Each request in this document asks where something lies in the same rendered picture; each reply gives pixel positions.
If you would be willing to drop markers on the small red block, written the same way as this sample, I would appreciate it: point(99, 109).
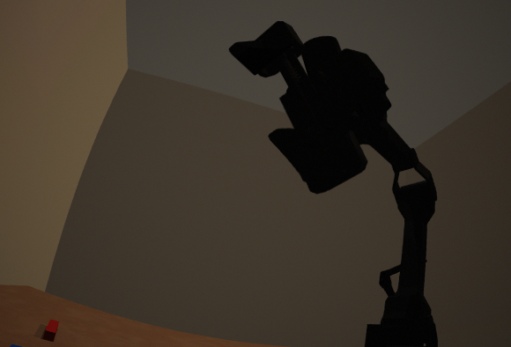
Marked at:
point(50, 331)

